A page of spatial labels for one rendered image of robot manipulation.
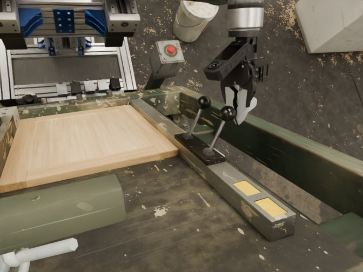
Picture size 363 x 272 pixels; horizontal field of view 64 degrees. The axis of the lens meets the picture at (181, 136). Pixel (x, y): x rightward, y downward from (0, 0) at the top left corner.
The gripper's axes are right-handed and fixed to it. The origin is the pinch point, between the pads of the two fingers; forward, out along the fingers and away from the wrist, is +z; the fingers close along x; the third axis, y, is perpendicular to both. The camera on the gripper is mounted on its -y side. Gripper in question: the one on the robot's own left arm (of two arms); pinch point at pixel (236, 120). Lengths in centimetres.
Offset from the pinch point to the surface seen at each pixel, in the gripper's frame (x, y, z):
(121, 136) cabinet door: 36.4, -10.4, 10.5
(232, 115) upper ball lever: -1.1, -3.1, -1.9
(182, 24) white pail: 144, 119, -23
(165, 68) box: 71, 38, -2
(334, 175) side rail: -21.1, 7.1, 10.0
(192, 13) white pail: 128, 114, -30
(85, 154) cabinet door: 32.1, -24.6, 10.5
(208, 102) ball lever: 10.1, 1.3, -2.3
